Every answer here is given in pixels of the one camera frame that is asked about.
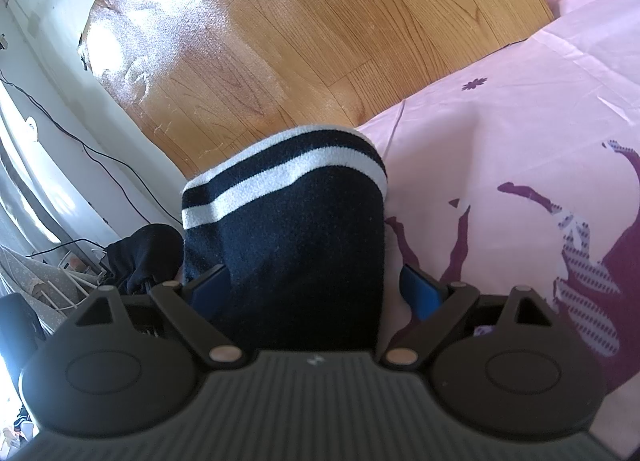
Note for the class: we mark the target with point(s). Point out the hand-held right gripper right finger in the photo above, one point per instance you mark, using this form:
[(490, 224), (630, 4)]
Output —
[(425, 293)]

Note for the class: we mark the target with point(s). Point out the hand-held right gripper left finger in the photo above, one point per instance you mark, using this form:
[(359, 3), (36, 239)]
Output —
[(210, 291)]

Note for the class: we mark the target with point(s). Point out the navy white-striped sock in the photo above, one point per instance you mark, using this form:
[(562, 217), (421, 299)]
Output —
[(290, 241)]

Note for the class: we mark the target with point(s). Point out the black cloth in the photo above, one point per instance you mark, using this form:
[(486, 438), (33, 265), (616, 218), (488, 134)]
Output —
[(145, 253)]

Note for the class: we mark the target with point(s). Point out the pink printed bed sheet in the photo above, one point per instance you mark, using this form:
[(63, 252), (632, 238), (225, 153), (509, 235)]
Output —
[(500, 116)]

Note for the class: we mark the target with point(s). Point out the white curtain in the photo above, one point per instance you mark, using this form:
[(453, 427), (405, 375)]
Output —
[(30, 181)]

